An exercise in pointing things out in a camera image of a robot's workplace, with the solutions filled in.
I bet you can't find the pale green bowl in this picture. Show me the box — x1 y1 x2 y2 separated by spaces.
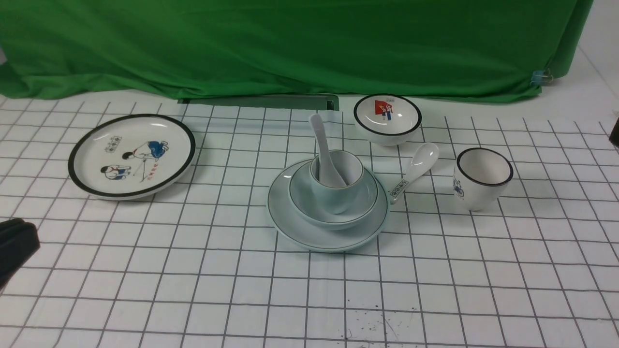
288 160 384 231

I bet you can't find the pale green cup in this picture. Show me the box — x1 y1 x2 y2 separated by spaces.
309 150 364 214

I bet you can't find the green backdrop cloth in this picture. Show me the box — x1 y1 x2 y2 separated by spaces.
0 0 593 103

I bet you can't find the black-rimmed illustrated plate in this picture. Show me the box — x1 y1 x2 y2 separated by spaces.
68 114 196 201

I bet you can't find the blue binder clip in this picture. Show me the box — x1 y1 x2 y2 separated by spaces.
529 68 554 86

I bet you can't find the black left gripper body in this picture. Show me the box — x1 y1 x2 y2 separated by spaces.
0 218 41 289

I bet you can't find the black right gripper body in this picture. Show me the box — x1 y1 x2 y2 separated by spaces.
609 119 619 147

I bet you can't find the small black-rimmed illustrated bowl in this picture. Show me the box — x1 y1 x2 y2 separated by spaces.
353 94 422 147

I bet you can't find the plain white spoon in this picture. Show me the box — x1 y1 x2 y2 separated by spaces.
308 113 346 188

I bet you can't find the pale green plate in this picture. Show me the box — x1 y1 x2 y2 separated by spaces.
266 159 390 253

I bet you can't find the white black-rimmed cup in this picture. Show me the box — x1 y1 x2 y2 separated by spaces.
453 147 514 211

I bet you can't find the white spoon with patterned handle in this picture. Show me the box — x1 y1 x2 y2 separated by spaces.
389 143 440 204

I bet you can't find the white grid tablecloth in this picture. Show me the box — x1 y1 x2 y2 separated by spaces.
0 97 618 348

